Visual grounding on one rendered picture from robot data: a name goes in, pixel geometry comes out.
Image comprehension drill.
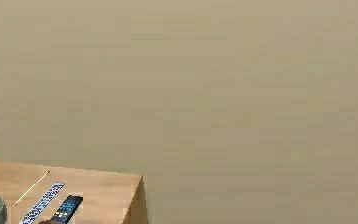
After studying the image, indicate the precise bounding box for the light wooden table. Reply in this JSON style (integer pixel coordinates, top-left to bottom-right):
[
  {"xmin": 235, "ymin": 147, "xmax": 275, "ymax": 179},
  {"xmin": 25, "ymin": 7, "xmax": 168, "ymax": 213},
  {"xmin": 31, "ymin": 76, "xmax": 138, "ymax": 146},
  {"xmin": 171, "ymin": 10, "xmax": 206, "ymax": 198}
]
[{"xmin": 0, "ymin": 159, "xmax": 149, "ymax": 224}]

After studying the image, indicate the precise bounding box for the black remote control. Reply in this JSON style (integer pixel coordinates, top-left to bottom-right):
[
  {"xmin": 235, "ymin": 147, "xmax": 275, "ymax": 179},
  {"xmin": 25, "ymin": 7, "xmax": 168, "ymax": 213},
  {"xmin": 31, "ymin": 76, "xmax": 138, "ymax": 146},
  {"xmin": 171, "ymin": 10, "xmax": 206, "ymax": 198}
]
[{"xmin": 49, "ymin": 194, "xmax": 84, "ymax": 224}]

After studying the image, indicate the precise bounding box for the white blue patterned remote control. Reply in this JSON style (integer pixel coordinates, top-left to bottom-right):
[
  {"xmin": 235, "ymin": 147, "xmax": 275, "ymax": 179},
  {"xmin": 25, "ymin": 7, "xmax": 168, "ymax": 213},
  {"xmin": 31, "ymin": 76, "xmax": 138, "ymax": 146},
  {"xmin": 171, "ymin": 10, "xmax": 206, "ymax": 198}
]
[{"xmin": 18, "ymin": 181, "xmax": 66, "ymax": 224}]

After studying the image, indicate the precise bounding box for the thin yellow pencil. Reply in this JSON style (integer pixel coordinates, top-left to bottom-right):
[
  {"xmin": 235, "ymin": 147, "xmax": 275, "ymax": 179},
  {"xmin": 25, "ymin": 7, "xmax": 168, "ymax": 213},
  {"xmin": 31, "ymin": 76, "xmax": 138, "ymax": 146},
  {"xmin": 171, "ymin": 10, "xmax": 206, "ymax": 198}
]
[{"xmin": 12, "ymin": 170, "xmax": 51, "ymax": 208}]

